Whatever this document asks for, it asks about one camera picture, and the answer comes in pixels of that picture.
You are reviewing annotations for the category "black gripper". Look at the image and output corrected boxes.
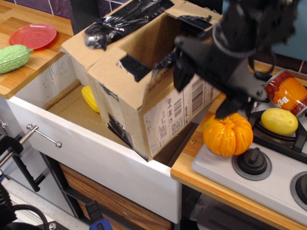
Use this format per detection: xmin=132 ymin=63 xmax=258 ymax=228
xmin=173 ymin=36 xmax=267 ymax=119

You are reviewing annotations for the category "brown cardboard box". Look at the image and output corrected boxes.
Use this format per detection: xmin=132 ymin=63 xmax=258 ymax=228
xmin=62 ymin=0 xmax=222 ymax=159

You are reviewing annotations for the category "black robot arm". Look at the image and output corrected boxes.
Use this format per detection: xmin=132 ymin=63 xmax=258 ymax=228
xmin=174 ymin=0 xmax=298 ymax=118

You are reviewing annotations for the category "orange toy pumpkin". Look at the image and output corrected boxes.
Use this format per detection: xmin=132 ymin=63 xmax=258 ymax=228
xmin=203 ymin=113 xmax=254 ymax=157

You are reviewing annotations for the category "yellow toy potato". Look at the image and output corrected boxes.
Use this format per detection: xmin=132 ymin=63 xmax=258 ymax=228
xmin=261 ymin=108 xmax=298 ymax=135

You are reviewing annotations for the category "red orange bean can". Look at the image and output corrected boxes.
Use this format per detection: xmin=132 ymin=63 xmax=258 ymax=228
xmin=264 ymin=69 xmax=307 ymax=117

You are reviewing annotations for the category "black stove knob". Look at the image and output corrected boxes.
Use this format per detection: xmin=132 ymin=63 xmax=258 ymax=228
xmin=232 ymin=148 xmax=272 ymax=181
xmin=290 ymin=171 xmax=307 ymax=211

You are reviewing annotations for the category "white toy stove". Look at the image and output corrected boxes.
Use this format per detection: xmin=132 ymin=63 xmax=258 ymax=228
xmin=192 ymin=105 xmax=307 ymax=225

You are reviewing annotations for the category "yellow toy corn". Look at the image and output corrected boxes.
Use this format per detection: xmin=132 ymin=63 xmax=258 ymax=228
xmin=81 ymin=86 xmax=99 ymax=113

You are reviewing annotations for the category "white drawer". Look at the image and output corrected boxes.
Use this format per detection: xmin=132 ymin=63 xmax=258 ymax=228
xmin=7 ymin=52 xmax=196 ymax=224

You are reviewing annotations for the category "red plastic plate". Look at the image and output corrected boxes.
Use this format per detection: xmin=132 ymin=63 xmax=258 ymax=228
xmin=9 ymin=23 xmax=57 ymax=50

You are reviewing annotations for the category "green toy bitter gourd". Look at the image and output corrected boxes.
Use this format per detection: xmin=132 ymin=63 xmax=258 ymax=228
xmin=0 ymin=45 xmax=33 ymax=74

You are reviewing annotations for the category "black metal clamp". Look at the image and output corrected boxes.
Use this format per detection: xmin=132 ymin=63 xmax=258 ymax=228
xmin=0 ymin=131 xmax=46 ymax=192

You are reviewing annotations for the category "metal drawer handle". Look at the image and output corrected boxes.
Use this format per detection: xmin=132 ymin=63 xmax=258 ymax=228
xmin=26 ymin=124 xmax=62 ymax=149

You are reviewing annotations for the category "blue black clamp handle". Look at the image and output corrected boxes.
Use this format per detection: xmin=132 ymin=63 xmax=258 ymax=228
xmin=85 ymin=201 xmax=113 ymax=230

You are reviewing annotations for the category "black braided cable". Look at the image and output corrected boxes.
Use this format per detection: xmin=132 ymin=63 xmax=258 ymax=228
xmin=12 ymin=204 xmax=52 ymax=230

